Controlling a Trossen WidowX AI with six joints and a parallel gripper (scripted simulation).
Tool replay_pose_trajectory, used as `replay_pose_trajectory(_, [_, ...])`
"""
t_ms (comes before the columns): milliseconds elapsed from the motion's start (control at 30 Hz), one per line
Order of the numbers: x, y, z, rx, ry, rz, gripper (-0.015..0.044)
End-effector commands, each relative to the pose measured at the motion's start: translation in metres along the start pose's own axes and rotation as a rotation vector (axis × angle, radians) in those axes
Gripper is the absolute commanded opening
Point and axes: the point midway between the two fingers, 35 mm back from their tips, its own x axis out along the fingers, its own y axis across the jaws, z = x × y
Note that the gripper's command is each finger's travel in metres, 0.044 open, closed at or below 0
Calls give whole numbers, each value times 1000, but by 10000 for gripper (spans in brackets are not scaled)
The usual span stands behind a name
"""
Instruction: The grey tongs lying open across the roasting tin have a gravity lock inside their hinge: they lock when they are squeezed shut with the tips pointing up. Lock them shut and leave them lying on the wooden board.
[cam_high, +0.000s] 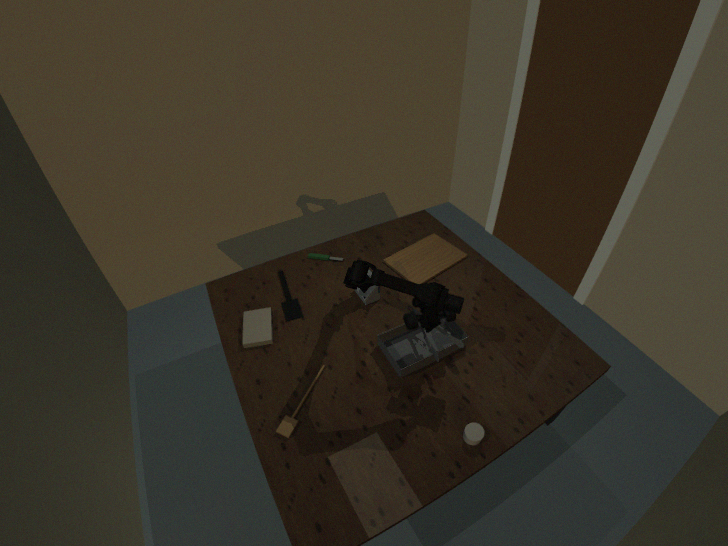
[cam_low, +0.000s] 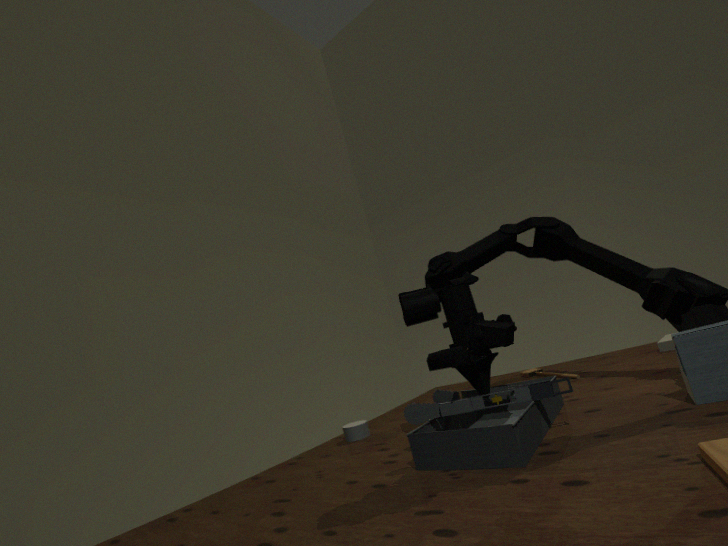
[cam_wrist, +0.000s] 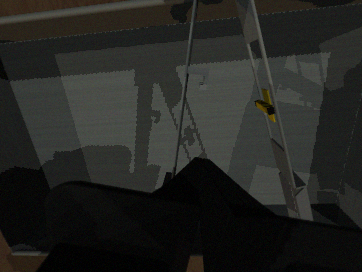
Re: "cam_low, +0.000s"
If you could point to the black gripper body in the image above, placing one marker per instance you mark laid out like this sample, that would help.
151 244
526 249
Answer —
457 354

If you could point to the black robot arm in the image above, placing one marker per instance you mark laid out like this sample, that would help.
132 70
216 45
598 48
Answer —
686 300

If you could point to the wooden board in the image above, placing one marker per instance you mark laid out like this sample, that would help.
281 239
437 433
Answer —
715 452

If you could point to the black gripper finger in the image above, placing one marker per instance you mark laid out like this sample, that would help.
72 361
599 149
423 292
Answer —
487 368
473 372

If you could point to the grey cylinder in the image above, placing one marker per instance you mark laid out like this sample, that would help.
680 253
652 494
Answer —
356 431

